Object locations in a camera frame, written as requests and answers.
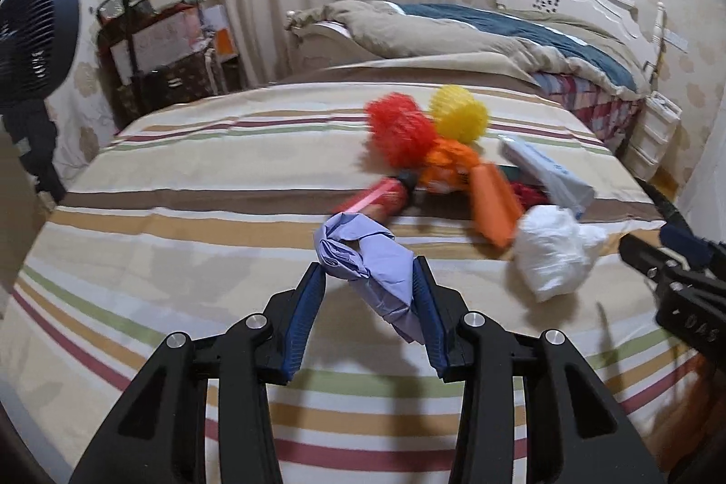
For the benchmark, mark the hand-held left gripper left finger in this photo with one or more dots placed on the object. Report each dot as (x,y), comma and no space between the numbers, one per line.
(298,325)

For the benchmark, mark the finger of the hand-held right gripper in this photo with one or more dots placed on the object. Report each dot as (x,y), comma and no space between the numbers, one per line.
(686,243)
(644,254)

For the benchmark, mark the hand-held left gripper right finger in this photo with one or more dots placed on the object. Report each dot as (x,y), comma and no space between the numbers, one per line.
(434,325)

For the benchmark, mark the purple paper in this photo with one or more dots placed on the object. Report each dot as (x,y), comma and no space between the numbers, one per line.
(374,268)

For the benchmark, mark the white plastic bag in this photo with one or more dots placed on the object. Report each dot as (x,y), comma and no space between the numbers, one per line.
(550,251)

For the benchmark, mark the orange paper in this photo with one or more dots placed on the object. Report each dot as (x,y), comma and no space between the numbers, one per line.
(496,206)

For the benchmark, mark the white plastic drawers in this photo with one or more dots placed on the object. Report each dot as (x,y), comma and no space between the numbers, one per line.
(652,132)

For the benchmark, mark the white and blue box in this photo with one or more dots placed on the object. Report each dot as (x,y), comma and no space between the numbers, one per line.
(544,172)

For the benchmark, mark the dark red cloth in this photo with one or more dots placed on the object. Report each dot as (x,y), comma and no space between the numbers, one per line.
(527,195)

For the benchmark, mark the red can with black cap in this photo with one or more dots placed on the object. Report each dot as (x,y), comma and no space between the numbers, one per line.
(374,195)

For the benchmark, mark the striped bed sheet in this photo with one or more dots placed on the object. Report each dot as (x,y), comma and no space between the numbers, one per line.
(198,212)

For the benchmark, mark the orange spiky ball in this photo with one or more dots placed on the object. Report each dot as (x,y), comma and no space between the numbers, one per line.
(448,163)

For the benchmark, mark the plaid mattress sheet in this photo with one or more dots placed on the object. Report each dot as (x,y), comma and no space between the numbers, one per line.
(590,101)

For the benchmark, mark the red spiky ball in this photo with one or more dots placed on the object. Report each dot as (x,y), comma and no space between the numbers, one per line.
(400,127)

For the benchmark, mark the yellow spiky ball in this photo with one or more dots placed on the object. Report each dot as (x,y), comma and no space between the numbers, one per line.
(459,112)

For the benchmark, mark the blue quilt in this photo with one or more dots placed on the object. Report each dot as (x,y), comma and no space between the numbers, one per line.
(510,22)

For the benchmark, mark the brown patterned bag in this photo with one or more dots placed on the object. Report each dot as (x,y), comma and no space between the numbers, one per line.
(181,81)

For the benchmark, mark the white bed footboard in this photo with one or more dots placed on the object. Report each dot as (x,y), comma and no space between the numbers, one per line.
(317,47)

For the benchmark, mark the orange and white box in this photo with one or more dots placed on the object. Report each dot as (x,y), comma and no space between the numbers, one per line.
(222,36)

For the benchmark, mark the white cardboard box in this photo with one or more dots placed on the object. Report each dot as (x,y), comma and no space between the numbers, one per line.
(164,39)

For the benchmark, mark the dark blue fan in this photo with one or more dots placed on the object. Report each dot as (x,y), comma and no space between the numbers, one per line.
(34,36)

